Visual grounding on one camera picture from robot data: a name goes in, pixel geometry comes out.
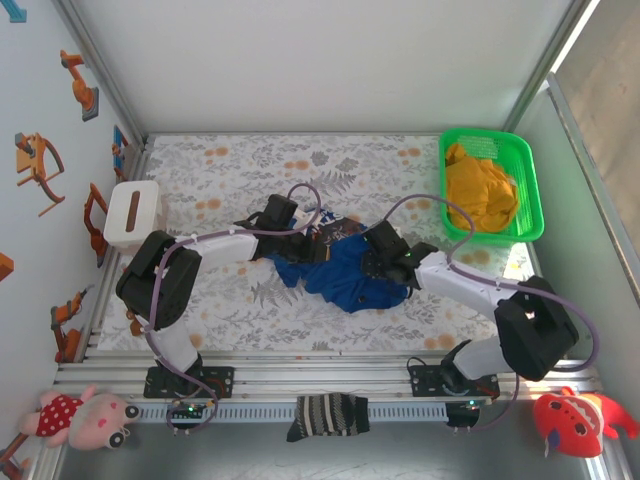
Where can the small controller board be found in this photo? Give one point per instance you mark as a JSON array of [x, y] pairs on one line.
[[190, 411], [467, 412]]

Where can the orange frame sticker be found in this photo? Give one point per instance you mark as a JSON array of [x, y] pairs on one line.
[[12, 457]]

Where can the yellow cloth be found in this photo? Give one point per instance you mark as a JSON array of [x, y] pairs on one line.
[[480, 195]]

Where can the green plastic basket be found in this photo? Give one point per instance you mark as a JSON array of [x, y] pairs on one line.
[[525, 150]]

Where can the orange gantry machine sticker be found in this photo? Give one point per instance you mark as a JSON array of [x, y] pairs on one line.
[[35, 165]]

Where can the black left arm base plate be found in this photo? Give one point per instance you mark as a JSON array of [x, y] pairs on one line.
[[225, 382]]

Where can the red plush fish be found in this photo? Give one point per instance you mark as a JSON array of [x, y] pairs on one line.
[[570, 420]]

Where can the floral table mat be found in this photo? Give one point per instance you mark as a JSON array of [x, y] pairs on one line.
[[300, 320]]

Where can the blue orange wall sticker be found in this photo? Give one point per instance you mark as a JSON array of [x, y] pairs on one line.
[[119, 150]]

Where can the aluminium corner post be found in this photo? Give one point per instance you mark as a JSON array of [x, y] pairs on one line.
[[545, 65], [100, 65]]

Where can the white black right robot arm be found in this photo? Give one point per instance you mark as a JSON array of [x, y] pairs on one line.
[[470, 285]]

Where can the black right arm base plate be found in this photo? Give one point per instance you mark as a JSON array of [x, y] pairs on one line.
[[425, 382]]

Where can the orange block sticker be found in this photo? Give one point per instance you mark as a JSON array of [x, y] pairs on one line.
[[5, 265]]

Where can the blue corner wall sticker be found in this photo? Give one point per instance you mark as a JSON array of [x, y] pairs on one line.
[[15, 10]]

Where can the aluminium base frame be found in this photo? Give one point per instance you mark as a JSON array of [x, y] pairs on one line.
[[325, 372]]

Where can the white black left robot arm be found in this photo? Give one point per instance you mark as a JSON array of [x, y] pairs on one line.
[[220, 248]]

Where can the pink plush pig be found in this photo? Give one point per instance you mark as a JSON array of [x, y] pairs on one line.
[[95, 420]]

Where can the white tissue box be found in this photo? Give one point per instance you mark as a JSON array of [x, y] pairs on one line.
[[150, 200]]

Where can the blue t-shirt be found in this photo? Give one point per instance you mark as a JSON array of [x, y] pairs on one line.
[[350, 280]]

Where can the black grey striped sock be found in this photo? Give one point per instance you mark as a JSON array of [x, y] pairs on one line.
[[325, 415]]

